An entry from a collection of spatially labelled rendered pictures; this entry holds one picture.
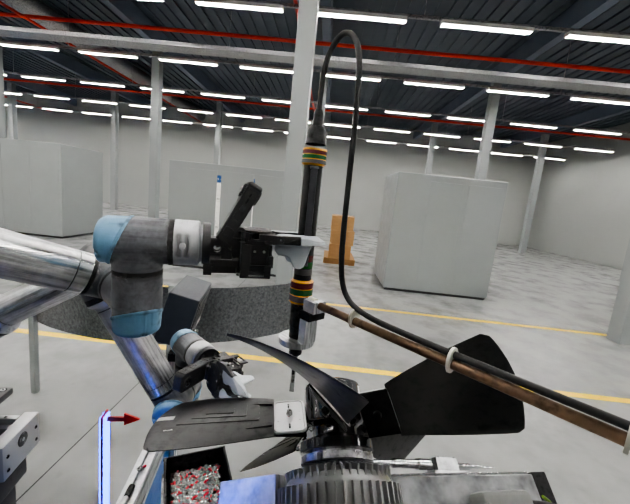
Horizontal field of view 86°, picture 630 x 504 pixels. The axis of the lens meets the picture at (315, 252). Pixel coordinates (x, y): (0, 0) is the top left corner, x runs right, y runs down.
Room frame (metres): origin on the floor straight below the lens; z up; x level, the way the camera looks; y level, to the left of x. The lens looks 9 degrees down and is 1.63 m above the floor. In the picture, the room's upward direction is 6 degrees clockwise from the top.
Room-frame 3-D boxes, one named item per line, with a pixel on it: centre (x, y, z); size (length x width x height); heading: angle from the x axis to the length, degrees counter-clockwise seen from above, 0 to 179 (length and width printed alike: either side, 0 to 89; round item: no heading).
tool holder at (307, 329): (0.62, 0.01, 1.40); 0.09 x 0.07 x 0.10; 43
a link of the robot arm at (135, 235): (0.54, 0.29, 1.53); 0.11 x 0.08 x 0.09; 108
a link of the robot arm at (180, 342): (0.91, 0.33, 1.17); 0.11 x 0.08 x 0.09; 45
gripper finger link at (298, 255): (0.59, 0.03, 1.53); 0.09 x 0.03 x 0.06; 100
